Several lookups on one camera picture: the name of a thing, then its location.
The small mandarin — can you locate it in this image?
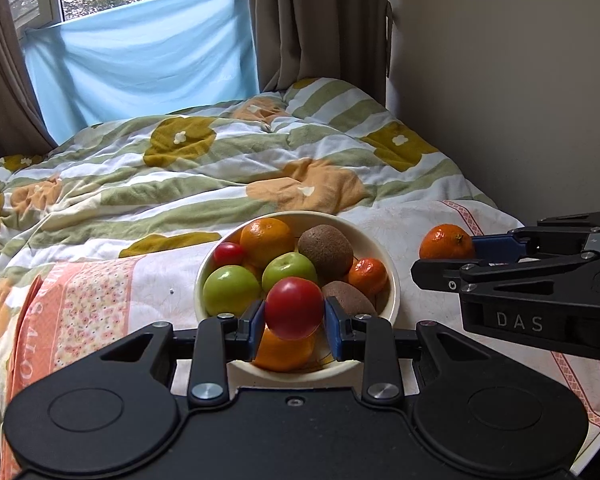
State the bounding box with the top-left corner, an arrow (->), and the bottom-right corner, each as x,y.
348,258 -> 388,297

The beige curtain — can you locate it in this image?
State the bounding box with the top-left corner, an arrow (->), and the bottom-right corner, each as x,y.
0,0 -> 56,166
242,0 -> 391,111

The cream bowl with cartoon print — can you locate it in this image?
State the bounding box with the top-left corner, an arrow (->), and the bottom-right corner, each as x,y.
194,212 -> 402,373

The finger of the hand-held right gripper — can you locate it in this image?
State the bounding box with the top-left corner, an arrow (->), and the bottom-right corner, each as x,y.
472,227 -> 600,266
411,251 -> 600,295

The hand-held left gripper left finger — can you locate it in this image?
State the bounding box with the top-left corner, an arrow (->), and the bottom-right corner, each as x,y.
100,299 -> 267,408

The light blue cloth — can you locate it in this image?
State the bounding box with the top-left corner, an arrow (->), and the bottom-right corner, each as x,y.
25,0 -> 260,143

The brown kiwi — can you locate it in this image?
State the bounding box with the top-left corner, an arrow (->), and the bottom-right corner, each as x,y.
321,281 -> 378,318
298,225 -> 355,283

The green apple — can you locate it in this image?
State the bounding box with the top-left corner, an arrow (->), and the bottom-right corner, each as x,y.
202,266 -> 262,317
261,252 -> 318,293

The pink printed bed sheet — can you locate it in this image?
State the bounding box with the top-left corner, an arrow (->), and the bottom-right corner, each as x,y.
0,200 -> 600,480

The mandarin with green stem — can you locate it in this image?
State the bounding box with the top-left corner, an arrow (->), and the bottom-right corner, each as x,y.
419,224 -> 476,261

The small red tomato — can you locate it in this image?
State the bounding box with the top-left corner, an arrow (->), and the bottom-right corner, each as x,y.
212,242 -> 246,267

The large red tomato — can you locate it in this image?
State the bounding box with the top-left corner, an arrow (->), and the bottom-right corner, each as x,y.
264,276 -> 326,342

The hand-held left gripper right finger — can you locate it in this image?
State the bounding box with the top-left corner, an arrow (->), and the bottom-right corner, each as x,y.
324,296 -> 488,406

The striped floral quilt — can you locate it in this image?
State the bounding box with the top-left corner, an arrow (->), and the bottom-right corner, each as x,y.
0,77 -> 498,441

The large orange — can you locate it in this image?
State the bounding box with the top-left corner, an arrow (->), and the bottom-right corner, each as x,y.
252,327 -> 317,373
239,217 -> 296,268

